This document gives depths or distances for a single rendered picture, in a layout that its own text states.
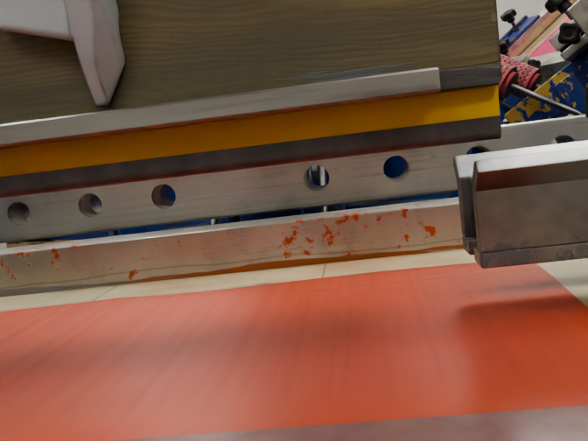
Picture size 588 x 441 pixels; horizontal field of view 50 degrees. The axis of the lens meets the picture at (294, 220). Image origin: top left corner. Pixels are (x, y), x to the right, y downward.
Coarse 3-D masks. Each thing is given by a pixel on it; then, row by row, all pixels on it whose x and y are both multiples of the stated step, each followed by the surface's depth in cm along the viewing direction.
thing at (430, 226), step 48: (96, 240) 51; (144, 240) 49; (192, 240) 48; (240, 240) 48; (288, 240) 48; (336, 240) 47; (384, 240) 47; (432, 240) 46; (0, 288) 50; (48, 288) 50
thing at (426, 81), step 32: (224, 96) 28; (256, 96) 28; (288, 96) 28; (320, 96) 28; (352, 96) 28; (384, 96) 28; (0, 128) 29; (32, 128) 29; (64, 128) 29; (96, 128) 29; (128, 128) 29; (160, 128) 30
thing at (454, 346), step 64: (192, 320) 36; (256, 320) 34; (320, 320) 33; (384, 320) 31; (448, 320) 30; (512, 320) 29; (576, 320) 28; (192, 384) 26; (256, 384) 25; (320, 384) 24; (384, 384) 23; (448, 384) 23; (512, 384) 22; (576, 384) 21
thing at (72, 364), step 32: (0, 320) 42; (32, 320) 41; (64, 320) 40; (96, 320) 39; (128, 320) 38; (160, 320) 37; (0, 352) 34; (32, 352) 34; (64, 352) 33; (96, 352) 32; (128, 352) 31; (160, 352) 31; (0, 384) 29; (32, 384) 28; (64, 384) 28; (96, 384) 27; (128, 384) 27; (0, 416) 25; (32, 416) 25; (64, 416) 24; (96, 416) 24
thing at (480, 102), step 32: (416, 96) 30; (448, 96) 30; (480, 96) 30; (192, 128) 31; (224, 128) 31; (256, 128) 30; (288, 128) 30; (320, 128) 30; (352, 128) 30; (384, 128) 30; (0, 160) 32; (32, 160) 31; (64, 160) 31; (96, 160) 31; (128, 160) 31
